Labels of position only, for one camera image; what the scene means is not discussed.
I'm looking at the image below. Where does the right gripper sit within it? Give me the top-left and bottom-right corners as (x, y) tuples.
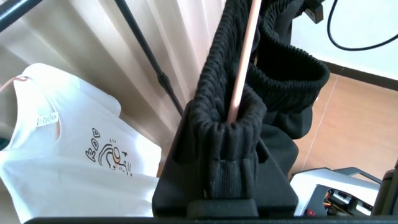
(303, 0), (325, 25)

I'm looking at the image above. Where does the beige curtain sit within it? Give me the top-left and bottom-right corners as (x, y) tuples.
(0, 0), (227, 162)
(0, 179), (22, 224)

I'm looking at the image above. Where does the black clothes rack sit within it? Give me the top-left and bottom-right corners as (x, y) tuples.
(0, 0), (185, 118)

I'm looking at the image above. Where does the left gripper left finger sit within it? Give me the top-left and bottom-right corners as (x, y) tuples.
(151, 102), (205, 218)

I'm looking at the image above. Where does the white printed t-shirt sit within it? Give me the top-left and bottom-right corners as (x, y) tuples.
(0, 63), (163, 224)

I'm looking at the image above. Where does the black garment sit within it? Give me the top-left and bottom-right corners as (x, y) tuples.
(186, 0), (331, 200)

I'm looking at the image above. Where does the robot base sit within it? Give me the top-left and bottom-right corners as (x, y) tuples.
(289, 160), (398, 218)

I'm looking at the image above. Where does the black cable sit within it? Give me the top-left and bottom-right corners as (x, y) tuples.
(326, 0), (398, 52)

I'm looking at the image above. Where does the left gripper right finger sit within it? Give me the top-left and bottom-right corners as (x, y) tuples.
(255, 139), (299, 218)

